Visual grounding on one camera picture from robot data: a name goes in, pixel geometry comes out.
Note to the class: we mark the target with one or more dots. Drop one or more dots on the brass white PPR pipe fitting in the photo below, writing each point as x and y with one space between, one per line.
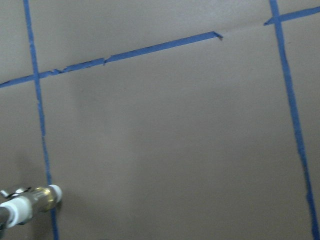
23 203

